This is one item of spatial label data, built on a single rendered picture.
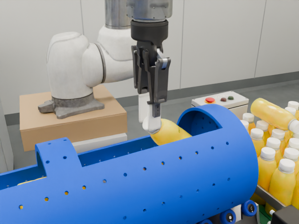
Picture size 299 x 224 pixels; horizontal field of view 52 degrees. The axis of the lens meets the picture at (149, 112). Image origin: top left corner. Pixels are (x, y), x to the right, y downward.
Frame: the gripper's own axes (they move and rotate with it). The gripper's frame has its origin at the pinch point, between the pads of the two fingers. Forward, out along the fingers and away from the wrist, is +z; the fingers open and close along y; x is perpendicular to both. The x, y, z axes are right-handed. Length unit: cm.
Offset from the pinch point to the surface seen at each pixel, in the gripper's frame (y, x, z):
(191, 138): 7.0, 7.1, 5.2
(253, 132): -6.4, 41.1, 19.0
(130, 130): -205, 83, 127
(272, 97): -201, 285, 127
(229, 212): 10.2, 18.6, 29.3
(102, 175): 8.9, -14.7, 6.4
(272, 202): 11.9, 32.8, 30.4
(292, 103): -16, 71, 19
